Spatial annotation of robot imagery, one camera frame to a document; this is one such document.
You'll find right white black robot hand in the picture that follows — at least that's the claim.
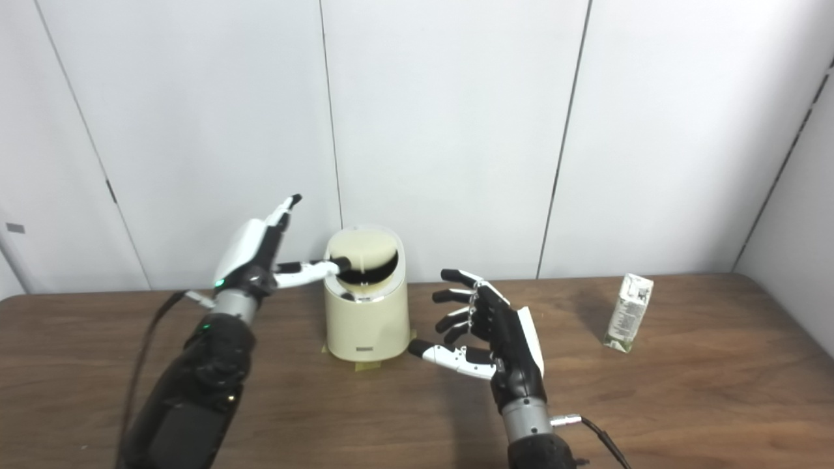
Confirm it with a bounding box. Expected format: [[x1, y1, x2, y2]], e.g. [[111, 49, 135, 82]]
[[408, 268, 547, 414]]

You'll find cream-colored round bin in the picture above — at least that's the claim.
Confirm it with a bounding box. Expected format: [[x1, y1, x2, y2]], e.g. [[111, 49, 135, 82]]
[[324, 225, 411, 362]]

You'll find white green milk carton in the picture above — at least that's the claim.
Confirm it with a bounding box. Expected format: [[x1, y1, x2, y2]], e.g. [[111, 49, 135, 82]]
[[602, 273, 654, 353]]

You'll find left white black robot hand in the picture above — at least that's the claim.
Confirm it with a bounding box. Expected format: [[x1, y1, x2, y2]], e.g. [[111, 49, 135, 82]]
[[213, 193, 352, 304]]

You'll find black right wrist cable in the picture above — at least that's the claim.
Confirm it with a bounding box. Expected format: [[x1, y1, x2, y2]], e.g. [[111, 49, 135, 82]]
[[551, 414, 631, 469]]

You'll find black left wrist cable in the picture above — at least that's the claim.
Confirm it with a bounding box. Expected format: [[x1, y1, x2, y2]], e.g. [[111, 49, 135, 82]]
[[121, 290, 216, 457]]

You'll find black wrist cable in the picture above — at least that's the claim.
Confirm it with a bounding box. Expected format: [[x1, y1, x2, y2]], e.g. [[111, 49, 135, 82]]
[[551, 414, 631, 469], [121, 290, 216, 457]]

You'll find cream round bin lid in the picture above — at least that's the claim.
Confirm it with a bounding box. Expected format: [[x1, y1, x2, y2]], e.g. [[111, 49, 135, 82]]
[[328, 229, 399, 286]]

